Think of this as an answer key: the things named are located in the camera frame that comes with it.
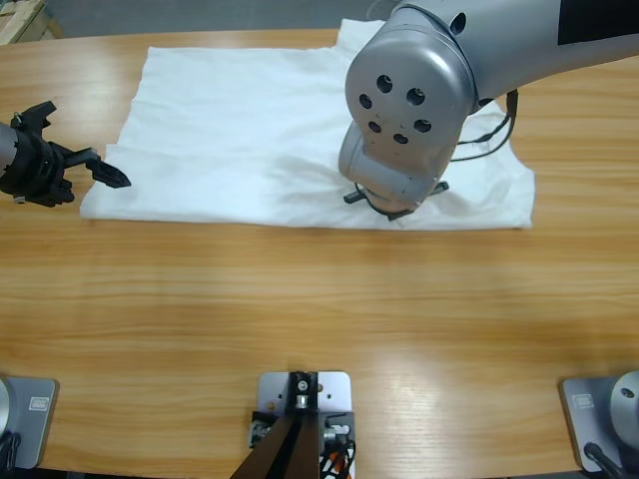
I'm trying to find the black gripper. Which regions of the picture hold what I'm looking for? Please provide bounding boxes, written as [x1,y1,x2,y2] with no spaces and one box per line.
[0,130,133,208]
[342,180,450,224]

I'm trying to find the white t-shirt with black print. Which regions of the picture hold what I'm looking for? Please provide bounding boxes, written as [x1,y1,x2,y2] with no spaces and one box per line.
[79,18,536,232]

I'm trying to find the light cardboard box stack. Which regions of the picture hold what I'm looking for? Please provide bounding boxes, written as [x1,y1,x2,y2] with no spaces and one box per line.
[0,0,66,45]

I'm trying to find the white mounting block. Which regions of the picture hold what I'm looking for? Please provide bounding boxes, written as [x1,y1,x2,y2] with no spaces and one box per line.
[257,369,353,450]

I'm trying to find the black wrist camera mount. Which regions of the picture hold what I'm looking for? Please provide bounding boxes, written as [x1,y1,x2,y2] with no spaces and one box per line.
[9,101,57,132]

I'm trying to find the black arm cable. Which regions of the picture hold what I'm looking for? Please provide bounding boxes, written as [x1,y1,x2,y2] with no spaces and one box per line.
[451,89,520,164]

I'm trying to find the black bracket with silver fittings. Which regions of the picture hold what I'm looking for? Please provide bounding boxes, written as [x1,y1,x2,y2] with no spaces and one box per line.
[249,409,358,450]

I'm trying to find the dark post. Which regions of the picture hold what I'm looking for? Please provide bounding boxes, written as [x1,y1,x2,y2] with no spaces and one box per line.
[234,369,321,479]

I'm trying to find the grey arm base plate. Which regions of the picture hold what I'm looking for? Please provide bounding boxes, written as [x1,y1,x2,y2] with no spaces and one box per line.
[0,376,60,470]
[558,369,639,473]

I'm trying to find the orange and black cable bundle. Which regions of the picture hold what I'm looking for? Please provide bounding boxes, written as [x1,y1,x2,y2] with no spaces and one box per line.
[319,441,358,479]

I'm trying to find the black base cable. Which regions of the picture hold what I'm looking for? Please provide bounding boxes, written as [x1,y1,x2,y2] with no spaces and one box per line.
[0,431,22,470]
[583,442,625,479]

